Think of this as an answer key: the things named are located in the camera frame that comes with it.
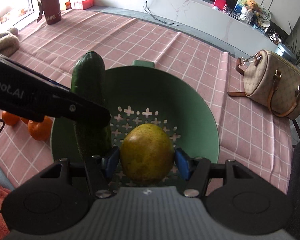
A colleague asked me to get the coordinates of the beige monogram handbag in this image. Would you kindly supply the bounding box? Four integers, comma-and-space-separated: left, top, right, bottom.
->
228, 50, 300, 120

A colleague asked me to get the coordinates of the dark red TIME tumbler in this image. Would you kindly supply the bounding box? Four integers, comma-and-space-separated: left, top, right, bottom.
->
37, 0, 62, 25

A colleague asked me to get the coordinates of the green cucumber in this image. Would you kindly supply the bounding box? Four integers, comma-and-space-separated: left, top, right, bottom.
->
70, 51, 113, 160

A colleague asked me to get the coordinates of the long white counter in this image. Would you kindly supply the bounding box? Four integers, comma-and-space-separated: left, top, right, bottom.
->
57, 0, 278, 55

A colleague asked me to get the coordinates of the green potted plant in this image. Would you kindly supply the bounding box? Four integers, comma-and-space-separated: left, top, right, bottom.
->
287, 22, 300, 65

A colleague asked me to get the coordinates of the teddy bear toy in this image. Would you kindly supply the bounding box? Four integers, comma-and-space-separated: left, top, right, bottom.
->
239, 0, 260, 24

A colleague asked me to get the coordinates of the red tissue box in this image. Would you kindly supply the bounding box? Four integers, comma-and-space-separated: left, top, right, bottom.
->
74, 0, 94, 10

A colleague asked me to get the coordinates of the green colander bowl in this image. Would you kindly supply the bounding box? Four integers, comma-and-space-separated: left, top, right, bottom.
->
50, 60, 220, 188

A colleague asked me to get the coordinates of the small orange mandarin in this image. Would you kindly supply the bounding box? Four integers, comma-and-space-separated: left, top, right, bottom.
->
20, 118, 29, 125
28, 116, 52, 141
1, 111, 20, 126

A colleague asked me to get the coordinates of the yellow-green mango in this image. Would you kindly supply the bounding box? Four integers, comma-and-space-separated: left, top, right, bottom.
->
120, 124, 174, 185

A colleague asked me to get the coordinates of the black cable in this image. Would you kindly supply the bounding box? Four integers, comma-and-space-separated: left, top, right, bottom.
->
142, 0, 179, 27

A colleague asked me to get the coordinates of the pink checkered tablecloth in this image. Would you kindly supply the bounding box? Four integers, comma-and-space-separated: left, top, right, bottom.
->
0, 9, 293, 196

